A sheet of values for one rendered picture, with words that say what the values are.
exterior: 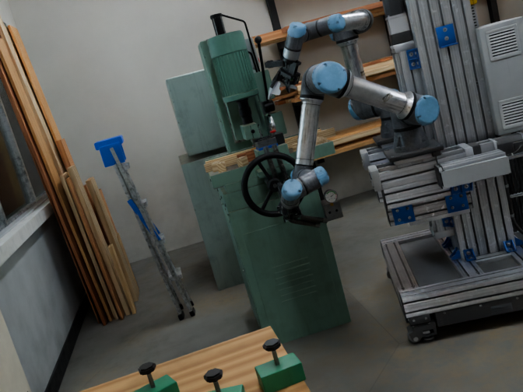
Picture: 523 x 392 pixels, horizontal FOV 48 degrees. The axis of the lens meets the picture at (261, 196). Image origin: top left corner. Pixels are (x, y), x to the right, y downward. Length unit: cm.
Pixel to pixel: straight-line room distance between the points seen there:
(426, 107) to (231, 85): 92
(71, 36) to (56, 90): 46
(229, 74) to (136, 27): 252
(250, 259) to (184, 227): 254
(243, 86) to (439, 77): 88
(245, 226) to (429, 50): 114
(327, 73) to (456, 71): 72
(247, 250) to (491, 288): 109
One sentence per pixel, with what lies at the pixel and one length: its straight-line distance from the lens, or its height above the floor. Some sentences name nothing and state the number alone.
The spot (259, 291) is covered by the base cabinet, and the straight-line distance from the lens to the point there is 287.
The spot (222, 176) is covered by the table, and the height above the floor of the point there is 88.
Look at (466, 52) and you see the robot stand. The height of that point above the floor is 114.
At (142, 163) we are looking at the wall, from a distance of 522.
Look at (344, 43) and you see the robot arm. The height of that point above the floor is 132.
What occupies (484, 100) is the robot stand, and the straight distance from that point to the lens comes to 277.
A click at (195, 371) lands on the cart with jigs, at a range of 176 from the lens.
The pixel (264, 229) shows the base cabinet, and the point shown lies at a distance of 279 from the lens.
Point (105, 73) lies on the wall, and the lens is 522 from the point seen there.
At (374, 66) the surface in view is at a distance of 504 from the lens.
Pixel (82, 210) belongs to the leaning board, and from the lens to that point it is 390.
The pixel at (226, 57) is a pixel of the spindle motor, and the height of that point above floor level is 140.
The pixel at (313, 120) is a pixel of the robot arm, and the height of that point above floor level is 106.
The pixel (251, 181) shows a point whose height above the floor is 82.
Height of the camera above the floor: 128
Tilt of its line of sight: 11 degrees down
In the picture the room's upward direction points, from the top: 15 degrees counter-clockwise
